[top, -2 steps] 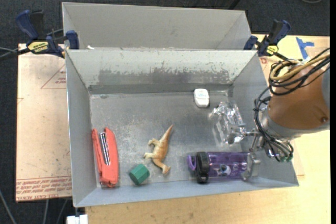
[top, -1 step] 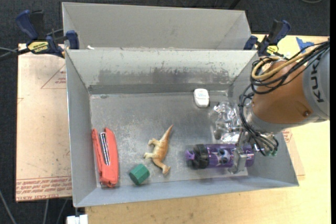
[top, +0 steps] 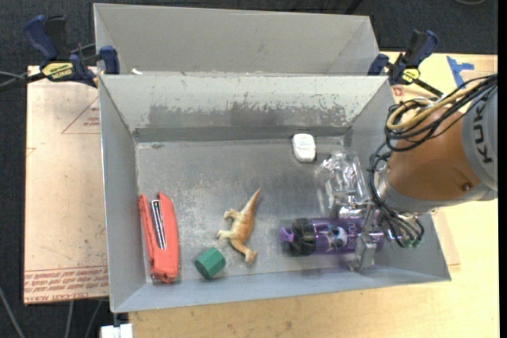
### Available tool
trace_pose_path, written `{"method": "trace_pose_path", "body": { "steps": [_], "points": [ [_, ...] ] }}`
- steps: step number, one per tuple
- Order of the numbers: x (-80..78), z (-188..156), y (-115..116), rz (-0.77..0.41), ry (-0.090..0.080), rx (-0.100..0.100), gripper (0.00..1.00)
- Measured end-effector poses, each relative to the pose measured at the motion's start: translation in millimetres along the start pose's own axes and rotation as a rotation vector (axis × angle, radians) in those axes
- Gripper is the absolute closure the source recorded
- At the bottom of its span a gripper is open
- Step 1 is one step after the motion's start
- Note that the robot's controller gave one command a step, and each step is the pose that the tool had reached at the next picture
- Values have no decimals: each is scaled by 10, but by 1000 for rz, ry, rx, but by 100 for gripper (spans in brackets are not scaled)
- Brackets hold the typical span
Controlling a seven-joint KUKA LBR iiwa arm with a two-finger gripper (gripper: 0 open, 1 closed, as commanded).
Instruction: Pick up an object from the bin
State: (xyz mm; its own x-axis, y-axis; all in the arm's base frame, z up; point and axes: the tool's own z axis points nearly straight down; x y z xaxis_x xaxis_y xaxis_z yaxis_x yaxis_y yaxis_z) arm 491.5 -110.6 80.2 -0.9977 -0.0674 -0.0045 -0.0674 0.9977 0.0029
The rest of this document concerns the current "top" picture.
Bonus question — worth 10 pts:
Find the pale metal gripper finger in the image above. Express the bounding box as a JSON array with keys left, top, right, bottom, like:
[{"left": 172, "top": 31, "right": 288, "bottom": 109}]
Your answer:
[{"left": 354, "top": 239, "right": 377, "bottom": 272}]

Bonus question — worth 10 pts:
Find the purple bottle with black cap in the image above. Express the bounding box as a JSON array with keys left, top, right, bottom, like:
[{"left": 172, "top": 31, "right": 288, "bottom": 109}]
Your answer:
[{"left": 278, "top": 216, "right": 387, "bottom": 257}]

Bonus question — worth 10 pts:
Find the clear crumpled plastic bag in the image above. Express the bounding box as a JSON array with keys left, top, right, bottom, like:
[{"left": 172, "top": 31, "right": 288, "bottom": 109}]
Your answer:
[{"left": 320, "top": 150, "right": 375, "bottom": 219}]

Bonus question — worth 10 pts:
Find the small white plastic box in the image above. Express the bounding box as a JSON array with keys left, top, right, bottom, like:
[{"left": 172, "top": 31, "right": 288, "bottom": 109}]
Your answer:
[{"left": 292, "top": 133, "right": 318, "bottom": 164}]

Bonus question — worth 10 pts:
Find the tan toy dinosaur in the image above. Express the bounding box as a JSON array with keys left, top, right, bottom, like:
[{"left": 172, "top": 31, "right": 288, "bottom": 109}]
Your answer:
[{"left": 215, "top": 188, "right": 263, "bottom": 264}]

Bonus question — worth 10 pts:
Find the green hexagonal block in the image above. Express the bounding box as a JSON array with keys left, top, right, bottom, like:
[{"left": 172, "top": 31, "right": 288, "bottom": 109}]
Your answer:
[{"left": 193, "top": 247, "right": 227, "bottom": 281}]

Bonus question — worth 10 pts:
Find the grey metal bin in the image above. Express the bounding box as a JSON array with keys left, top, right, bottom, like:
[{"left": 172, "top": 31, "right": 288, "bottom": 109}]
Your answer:
[{"left": 93, "top": 2, "right": 452, "bottom": 314}]

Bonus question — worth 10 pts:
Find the brown cardboard board red print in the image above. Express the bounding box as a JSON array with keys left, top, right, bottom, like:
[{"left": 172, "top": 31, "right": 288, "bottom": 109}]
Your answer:
[{"left": 23, "top": 65, "right": 463, "bottom": 306}]

